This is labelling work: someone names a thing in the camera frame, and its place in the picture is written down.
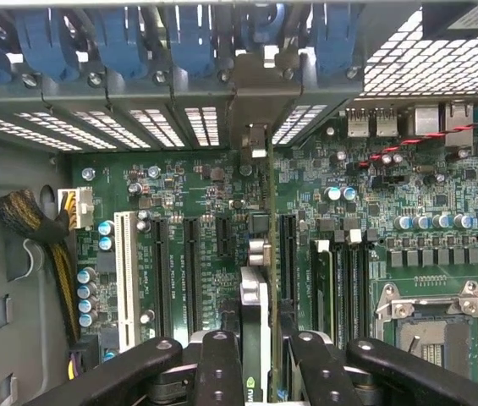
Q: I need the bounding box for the black RAM slot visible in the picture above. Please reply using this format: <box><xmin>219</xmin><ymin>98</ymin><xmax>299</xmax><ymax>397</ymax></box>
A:
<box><xmin>334</xmin><ymin>243</ymin><xmax>351</xmax><ymax>339</ymax></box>
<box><xmin>350</xmin><ymin>243</ymin><xmax>370</xmax><ymax>339</ymax></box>

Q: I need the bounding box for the CPU socket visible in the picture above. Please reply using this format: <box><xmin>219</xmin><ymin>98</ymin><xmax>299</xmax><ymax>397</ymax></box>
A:
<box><xmin>374</xmin><ymin>279</ymin><xmax>478</xmax><ymax>384</ymax></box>

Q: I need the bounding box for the thin metal locking lever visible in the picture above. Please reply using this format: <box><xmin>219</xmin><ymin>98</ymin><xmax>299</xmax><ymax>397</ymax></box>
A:
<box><xmin>374</xmin><ymin>295</ymin><xmax>478</xmax><ymax>317</ymax></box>

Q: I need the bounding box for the white expansion slot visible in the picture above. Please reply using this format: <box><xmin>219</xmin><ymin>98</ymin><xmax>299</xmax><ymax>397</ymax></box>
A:
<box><xmin>113</xmin><ymin>210</ymin><xmax>141</xmax><ymax>353</ymax></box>

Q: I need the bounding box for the short black expansion slot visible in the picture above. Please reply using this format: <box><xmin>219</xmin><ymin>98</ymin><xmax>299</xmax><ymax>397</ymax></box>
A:
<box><xmin>215</xmin><ymin>214</ymin><xmax>234</xmax><ymax>260</ymax></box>

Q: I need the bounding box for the green motherboard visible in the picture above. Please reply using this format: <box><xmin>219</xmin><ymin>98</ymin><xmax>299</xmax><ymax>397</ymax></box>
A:
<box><xmin>67</xmin><ymin>99</ymin><xmax>478</xmax><ymax>394</ymax></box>

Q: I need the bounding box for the white power connector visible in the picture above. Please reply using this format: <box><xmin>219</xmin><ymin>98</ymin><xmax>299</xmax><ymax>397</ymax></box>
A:
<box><xmin>57</xmin><ymin>186</ymin><xmax>95</xmax><ymax>230</ymax></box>

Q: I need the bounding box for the open black PC case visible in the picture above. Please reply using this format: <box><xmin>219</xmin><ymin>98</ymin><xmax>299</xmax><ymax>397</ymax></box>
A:
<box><xmin>0</xmin><ymin>0</ymin><xmax>478</xmax><ymax>406</ymax></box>

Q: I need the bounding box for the braided yellow black power cable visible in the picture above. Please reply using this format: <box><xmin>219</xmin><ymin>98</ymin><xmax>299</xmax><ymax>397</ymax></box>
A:
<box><xmin>0</xmin><ymin>189</ymin><xmax>83</xmax><ymax>350</ymax></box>

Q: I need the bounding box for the red black twisted wire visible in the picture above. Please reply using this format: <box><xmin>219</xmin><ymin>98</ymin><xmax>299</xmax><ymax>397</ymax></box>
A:
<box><xmin>355</xmin><ymin>108</ymin><xmax>478</xmax><ymax>169</ymax></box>

